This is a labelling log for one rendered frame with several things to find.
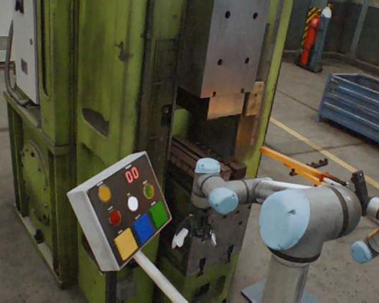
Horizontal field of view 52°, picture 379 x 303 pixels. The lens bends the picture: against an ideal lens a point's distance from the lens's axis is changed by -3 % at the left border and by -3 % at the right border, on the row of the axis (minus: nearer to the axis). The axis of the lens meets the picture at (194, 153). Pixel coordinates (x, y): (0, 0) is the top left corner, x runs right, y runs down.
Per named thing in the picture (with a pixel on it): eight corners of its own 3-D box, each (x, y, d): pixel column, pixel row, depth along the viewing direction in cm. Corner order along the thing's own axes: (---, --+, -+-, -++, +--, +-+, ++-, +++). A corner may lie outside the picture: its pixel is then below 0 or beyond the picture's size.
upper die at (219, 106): (241, 113, 172) (245, 92, 168) (206, 119, 160) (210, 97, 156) (183, 84, 200) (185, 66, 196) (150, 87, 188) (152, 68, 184)
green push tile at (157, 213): (168, 218, 146) (161, 200, 144) (158, 228, 140) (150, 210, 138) (164, 218, 147) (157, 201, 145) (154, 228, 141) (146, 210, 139)
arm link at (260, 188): (386, 183, 82) (263, 169, 127) (348, 187, 78) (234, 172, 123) (387, 236, 83) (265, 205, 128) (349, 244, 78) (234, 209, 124)
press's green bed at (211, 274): (226, 311, 233) (240, 252, 212) (175, 340, 210) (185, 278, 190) (172, 257, 270) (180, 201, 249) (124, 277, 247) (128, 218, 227)
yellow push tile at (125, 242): (138, 248, 129) (129, 227, 128) (125, 260, 123) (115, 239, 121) (134, 248, 130) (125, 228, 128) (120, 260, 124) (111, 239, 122)
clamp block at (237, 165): (245, 177, 195) (248, 165, 192) (233, 181, 190) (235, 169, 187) (229, 166, 203) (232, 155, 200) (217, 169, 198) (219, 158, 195)
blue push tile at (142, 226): (154, 232, 138) (146, 213, 136) (142, 243, 132) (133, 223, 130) (150, 232, 139) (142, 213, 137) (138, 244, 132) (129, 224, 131)
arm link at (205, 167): (202, 169, 118) (192, 156, 125) (198, 200, 122) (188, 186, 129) (226, 168, 121) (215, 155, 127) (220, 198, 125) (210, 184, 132)
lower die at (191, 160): (228, 182, 188) (231, 167, 184) (195, 193, 176) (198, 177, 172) (176, 146, 216) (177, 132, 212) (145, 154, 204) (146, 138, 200)
